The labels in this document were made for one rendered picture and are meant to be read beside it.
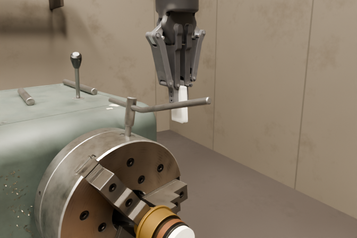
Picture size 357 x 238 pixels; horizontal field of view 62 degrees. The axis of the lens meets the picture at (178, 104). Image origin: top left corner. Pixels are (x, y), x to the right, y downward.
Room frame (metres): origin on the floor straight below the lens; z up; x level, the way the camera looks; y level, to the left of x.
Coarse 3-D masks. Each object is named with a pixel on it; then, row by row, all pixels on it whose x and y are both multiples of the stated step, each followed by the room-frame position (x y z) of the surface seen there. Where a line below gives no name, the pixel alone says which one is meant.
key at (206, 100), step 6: (114, 102) 0.68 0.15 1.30; (120, 102) 0.66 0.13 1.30; (180, 102) 0.51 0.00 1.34; (186, 102) 0.49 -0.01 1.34; (192, 102) 0.48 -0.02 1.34; (198, 102) 0.47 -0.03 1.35; (204, 102) 0.46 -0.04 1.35; (210, 102) 0.46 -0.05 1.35; (132, 108) 0.62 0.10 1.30; (138, 108) 0.60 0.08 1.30; (144, 108) 0.58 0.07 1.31; (150, 108) 0.57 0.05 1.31; (156, 108) 0.55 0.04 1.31; (162, 108) 0.54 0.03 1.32; (168, 108) 0.53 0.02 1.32; (174, 108) 0.52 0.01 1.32
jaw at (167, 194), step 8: (168, 184) 0.64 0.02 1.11; (176, 184) 0.64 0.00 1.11; (184, 184) 0.64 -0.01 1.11; (136, 192) 0.62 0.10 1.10; (152, 192) 0.61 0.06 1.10; (160, 192) 0.61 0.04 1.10; (168, 192) 0.61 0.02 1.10; (176, 192) 0.62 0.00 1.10; (184, 192) 0.63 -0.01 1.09; (144, 200) 0.59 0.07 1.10; (152, 200) 0.58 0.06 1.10; (160, 200) 0.58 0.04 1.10; (168, 200) 0.58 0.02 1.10; (176, 200) 0.59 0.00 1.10; (176, 208) 0.59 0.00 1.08
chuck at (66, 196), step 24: (96, 144) 0.58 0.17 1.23; (120, 144) 0.57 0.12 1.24; (144, 144) 0.60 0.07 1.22; (72, 168) 0.53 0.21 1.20; (120, 168) 0.56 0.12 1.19; (144, 168) 0.60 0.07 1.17; (168, 168) 0.65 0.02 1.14; (48, 192) 0.53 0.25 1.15; (72, 192) 0.49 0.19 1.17; (96, 192) 0.52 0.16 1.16; (144, 192) 0.60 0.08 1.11; (48, 216) 0.50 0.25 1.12; (72, 216) 0.49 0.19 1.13; (96, 216) 0.52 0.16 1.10; (120, 216) 0.62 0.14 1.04
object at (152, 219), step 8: (152, 208) 0.51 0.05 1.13; (160, 208) 0.52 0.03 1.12; (168, 208) 0.54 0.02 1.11; (144, 216) 0.50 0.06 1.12; (152, 216) 0.50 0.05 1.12; (160, 216) 0.49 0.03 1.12; (168, 216) 0.50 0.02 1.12; (176, 216) 0.51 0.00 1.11; (144, 224) 0.49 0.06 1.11; (152, 224) 0.48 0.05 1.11; (160, 224) 0.48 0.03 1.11; (168, 224) 0.48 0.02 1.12; (176, 224) 0.48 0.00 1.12; (184, 224) 0.49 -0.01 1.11; (136, 232) 0.51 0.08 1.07; (144, 232) 0.48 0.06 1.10; (152, 232) 0.47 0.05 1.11; (160, 232) 0.47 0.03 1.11; (168, 232) 0.46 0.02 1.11
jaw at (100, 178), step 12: (84, 168) 0.53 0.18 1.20; (96, 168) 0.53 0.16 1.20; (96, 180) 0.51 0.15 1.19; (108, 180) 0.50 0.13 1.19; (108, 192) 0.49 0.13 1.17; (120, 192) 0.51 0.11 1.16; (132, 192) 0.51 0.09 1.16; (120, 204) 0.49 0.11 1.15; (132, 204) 0.51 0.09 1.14; (144, 204) 0.51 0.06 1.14; (132, 216) 0.49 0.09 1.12
